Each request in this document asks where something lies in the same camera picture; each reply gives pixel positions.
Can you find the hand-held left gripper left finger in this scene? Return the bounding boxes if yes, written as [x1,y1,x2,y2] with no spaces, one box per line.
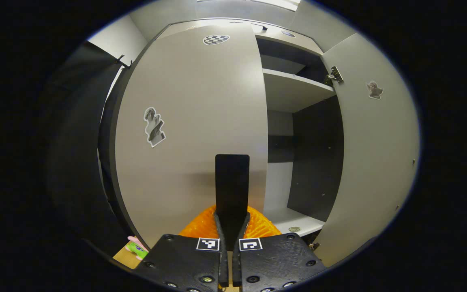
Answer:
[134,205,230,292]

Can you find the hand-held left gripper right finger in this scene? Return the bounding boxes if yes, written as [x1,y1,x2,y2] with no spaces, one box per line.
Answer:
[231,205,328,292]

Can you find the shoe cabinet door checkered sticker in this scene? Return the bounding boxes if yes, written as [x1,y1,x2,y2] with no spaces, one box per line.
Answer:
[114,24,269,249]

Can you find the shoe cabinet door square stickers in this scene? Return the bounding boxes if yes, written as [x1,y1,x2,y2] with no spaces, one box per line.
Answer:
[314,33,420,268]

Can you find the grey double-door shoe cabinet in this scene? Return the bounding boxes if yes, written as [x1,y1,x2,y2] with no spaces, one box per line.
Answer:
[97,18,345,254]

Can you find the pink green plush toy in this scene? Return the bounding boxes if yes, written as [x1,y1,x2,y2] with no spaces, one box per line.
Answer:
[125,236,150,261]

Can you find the black backdrop cloth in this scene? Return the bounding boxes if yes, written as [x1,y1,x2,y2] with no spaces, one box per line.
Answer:
[49,41,131,245]

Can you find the wide ceiling light panel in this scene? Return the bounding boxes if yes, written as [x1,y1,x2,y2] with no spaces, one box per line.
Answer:
[197,0,301,12]

